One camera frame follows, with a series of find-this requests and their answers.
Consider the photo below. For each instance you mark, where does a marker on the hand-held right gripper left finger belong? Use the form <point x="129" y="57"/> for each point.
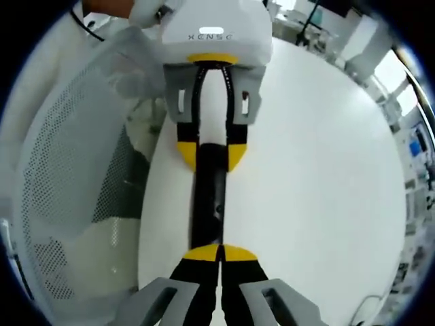
<point x="190" y="292"/>

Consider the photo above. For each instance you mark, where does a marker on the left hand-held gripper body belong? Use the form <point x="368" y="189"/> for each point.
<point x="221" y="20"/>

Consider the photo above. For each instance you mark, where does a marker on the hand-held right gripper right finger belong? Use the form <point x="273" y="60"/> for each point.
<point x="251" y="292"/>

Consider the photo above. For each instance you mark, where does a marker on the black remote control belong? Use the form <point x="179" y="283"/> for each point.
<point x="207" y="203"/>

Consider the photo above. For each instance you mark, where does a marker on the black stand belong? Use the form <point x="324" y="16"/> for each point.
<point x="306" y="20"/>

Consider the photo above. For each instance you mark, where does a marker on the white mesh laundry basket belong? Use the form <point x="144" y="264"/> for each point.
<point x="61" y="169"/>

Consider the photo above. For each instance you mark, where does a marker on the blue round object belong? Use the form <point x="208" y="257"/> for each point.
<point x="414" y="148"/>

